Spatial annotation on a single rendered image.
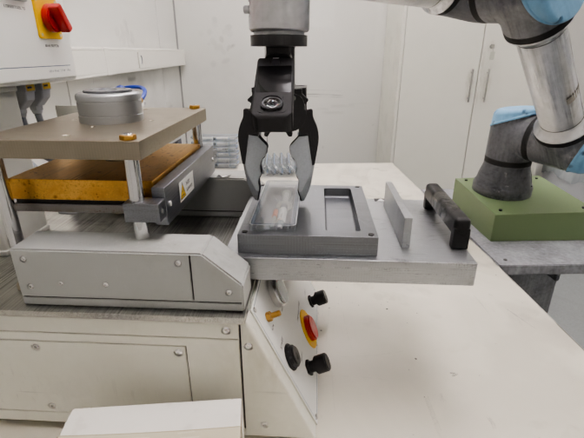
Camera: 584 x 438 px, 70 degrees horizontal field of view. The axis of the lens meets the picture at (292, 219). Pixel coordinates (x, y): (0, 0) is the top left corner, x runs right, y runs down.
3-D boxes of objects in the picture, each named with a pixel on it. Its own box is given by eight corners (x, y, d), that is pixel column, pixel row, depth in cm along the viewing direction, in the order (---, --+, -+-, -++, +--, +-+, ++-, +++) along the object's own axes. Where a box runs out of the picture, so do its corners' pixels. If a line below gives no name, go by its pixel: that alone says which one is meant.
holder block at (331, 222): (237, 253, 50) (236, 233, 49) (259, 198, 68) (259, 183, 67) (377, 256, 49) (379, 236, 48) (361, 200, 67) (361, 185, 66)
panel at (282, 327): (315, 425, 52) (248, 310, 47) (316, 295, 80) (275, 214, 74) (330, 421, 52) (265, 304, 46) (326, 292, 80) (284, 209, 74)
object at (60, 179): (15, 211, 49) (-7, 129, 45) (104, 164, 69) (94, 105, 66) (157, 214, 48) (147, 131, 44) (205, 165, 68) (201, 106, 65)
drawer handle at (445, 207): (451, 249, 51) (455, 219, 49) (422, 207, 64) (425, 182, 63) (467, 249, 50) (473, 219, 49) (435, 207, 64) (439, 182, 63)
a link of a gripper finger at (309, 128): (324, 160, 56) (310, 94, 53) (325, 162, 55) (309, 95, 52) (290, 168, 57) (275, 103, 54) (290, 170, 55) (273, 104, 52)
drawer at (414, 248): (223, 284, 50) (219, 225, 47) (250, 217, 71) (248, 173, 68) (473, 292, 49) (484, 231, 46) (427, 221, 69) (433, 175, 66)
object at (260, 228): (295, 242, 49) (295, 225, 49) (249, 242, 50) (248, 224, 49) (301, 193, 67) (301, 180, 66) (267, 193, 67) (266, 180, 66)
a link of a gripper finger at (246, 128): (268, 167, 57) (282, 104, 54) (266, 170, 55) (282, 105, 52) (234, 158, 57) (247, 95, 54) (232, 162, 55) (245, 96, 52)
